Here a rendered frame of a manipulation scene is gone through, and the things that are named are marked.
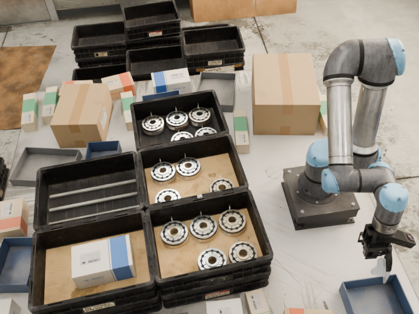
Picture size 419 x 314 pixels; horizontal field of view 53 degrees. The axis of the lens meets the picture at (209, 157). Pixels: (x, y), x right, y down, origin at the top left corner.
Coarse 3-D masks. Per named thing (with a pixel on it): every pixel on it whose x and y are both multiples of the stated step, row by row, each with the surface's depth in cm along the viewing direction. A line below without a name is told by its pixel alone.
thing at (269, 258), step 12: (228, 192) 158; (240, 192) 158; (168, 204) 156; (180, 204) 156; (252, 204) 154; (264, 228) 148; (264, 240) 145; (156, 264) 140; (228, 264) 139; (240, 264) 139; (252, 264) 140; (156, 276) 137; (192, 276) 137; (204, 276) 139
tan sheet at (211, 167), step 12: (216, 156) 184; (228, 156) 184; (204, 168) 180; (216, 168) 179; (228, 168) 179; (180, 180) 176; (192, 180) 176; (204, 180) 175; (156, 192) 172; (180, 192) 172; (192, 192) 172; (204, 192) 171
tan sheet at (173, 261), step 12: (216, 216) 163; (156, 228) 161; (204, 228) 160; (252, 228) 159; (156, 240) 157; (192, 240) 157; (216, 240) 156; (228, 240) 156; (240, 240) 156; (252, 240) 156; (168, 252) 154; (180, 252) 154; (192, 252) 154; (228, 252) 153; (168, 264) 151; (180, 264) 151; (192, 264) 150; (168, 276) 148
